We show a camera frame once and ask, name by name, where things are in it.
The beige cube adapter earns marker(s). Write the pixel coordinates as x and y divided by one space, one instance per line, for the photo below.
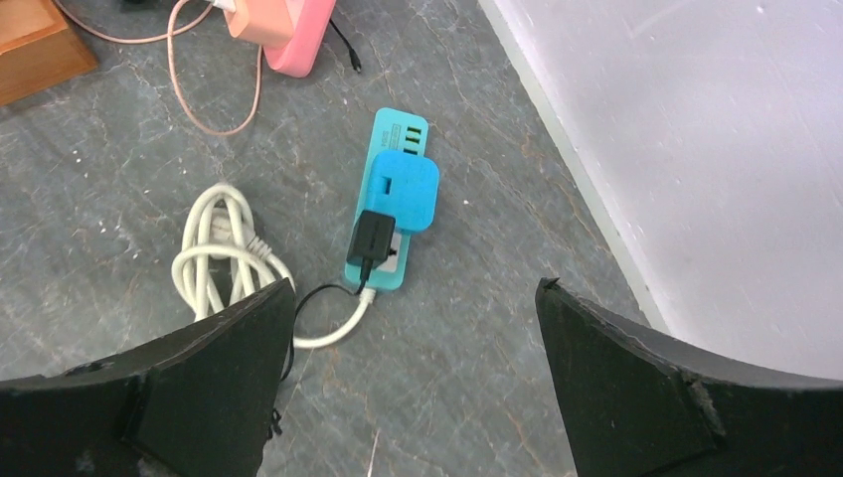
262 22

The orange wooden tray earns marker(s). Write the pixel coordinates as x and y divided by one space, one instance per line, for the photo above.
39 49

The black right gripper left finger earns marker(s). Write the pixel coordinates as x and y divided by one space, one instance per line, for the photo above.
199 401

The pink triangular power strip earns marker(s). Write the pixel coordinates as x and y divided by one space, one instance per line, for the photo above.
309 20

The black power adapter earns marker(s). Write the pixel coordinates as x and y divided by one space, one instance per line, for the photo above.
371 239

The blue square plug adapter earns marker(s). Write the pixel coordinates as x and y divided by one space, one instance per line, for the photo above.
404 186

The teal power strip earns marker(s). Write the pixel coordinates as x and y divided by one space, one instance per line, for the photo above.
397 145

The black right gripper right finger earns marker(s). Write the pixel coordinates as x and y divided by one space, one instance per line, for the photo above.
637 402

